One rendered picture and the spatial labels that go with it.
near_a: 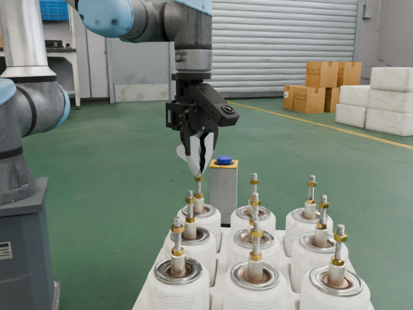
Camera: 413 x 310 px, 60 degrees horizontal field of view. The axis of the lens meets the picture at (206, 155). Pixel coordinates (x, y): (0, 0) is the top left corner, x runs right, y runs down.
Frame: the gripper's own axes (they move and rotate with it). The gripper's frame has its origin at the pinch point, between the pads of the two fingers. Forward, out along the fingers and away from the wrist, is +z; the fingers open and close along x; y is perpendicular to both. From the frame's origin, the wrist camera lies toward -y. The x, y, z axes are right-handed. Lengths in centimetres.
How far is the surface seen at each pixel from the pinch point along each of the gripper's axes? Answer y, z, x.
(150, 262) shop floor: 26.0, 34.6, -3.0
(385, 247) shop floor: -16, 35, -63
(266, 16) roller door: 344, -99, -444
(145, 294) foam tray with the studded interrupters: -7.8, 16.6, 19.4
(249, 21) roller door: 356, -89, -417
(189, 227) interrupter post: -7.9, 7.2, 9.6
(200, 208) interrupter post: -0.4, 8.4, 0.4
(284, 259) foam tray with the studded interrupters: -17.1, 16.6, -7.6
